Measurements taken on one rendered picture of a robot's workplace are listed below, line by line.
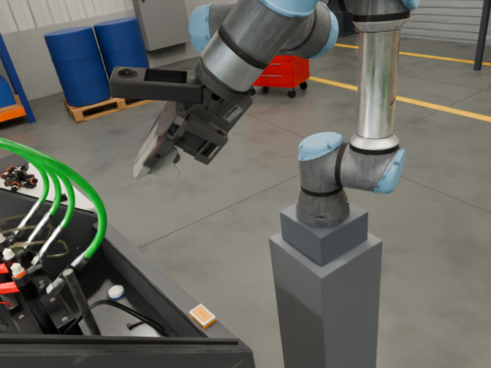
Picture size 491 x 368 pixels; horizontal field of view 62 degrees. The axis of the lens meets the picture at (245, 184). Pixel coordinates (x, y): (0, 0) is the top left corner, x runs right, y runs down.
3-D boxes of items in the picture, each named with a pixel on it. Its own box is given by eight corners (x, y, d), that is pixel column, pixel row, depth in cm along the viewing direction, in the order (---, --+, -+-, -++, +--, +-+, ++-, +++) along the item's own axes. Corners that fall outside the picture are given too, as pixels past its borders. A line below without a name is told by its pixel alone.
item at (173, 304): (249, 390, 84) (239, 337, 76) (233, 404, 81) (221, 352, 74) (119, 260, 127) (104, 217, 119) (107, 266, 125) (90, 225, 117)
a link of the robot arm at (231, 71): (219, 44, 46) (215, 18, 52) (197, 74, 48) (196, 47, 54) (269, 78, 49) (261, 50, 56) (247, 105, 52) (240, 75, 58)
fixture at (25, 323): (98, 365, 89) (75, 316, 81) (52, 396, 84) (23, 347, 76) (50, 290, 113) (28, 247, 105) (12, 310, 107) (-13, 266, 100)
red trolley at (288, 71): (245, 96, 515) (235, 25, 472) (262, 85, 547) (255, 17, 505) (294, 100, 479) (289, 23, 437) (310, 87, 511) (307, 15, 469)
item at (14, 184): (47, 185, 136) (41, 171, 134) (14, 198, 131) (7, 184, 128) (28, 166, 152) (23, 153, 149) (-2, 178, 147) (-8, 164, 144)
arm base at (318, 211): (324, 191, 126) (323, 163, 121) (361, 211, 114) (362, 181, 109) (286, 210, 119) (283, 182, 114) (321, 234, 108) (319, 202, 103)
